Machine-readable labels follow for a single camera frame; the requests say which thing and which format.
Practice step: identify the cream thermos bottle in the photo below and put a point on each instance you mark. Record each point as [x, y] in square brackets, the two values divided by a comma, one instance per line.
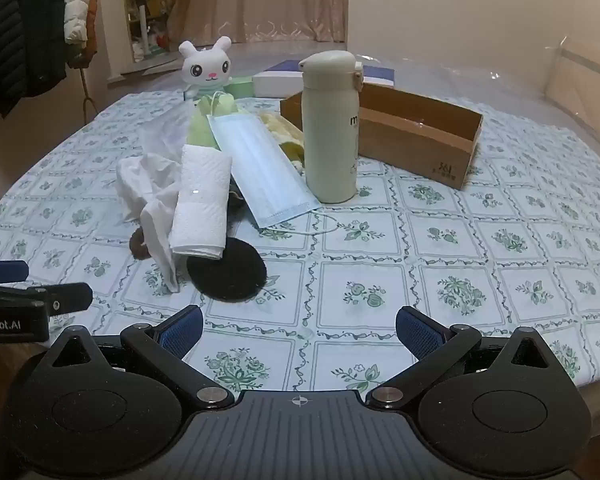
[330, 130]

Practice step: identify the plastic wrapped headboard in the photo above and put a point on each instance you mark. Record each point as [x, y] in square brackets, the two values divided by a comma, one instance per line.
[590, 77]

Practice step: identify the blue face mask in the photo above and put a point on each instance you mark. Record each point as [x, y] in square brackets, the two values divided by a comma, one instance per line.
[260, 170]

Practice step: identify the cream terry towel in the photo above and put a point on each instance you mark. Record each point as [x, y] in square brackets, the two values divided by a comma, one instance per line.
[285, 132]

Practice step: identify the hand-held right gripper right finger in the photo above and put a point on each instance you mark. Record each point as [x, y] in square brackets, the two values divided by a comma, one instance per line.
[420, 332]

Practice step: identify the orange brown garment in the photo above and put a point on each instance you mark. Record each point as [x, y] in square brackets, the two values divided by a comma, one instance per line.
[87, 35]

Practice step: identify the white plastic-wrapped cloth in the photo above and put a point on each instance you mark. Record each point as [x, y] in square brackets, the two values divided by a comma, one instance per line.
[202, 200]

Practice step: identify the brown velvet scrunchie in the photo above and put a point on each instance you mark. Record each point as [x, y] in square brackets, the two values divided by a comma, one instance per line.
[139, 248]

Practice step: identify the black puffer jacket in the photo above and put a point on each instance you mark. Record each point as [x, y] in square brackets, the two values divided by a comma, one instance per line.
[15, 25]

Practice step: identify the black round pad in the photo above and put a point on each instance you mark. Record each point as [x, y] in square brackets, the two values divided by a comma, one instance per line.
[230, 272]

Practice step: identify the white plush bunny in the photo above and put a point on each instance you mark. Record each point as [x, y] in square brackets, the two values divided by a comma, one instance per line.
[206, 67]

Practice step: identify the brown cardboard box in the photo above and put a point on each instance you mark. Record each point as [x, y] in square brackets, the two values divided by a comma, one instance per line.
[420, 140]

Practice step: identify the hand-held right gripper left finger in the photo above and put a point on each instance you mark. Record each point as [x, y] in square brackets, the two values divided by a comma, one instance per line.
[182, 332]

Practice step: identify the floral tablecloth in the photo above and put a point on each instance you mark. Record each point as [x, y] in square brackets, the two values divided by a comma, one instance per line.
[430, 270]

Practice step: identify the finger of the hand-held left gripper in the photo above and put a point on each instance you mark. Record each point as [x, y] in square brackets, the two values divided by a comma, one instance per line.
[65, 297]
[5, 272]

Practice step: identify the light green cloth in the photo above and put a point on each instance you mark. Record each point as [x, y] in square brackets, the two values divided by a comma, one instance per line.
[205, 120]

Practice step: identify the white tissue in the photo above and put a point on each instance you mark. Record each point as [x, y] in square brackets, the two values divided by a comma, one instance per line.
[150, 195]

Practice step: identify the cluttered shelf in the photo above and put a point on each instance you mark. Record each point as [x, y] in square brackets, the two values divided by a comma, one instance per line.
[145, 5]

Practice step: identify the white and blue flat box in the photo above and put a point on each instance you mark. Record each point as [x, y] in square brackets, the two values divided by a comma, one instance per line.
[280, 82]

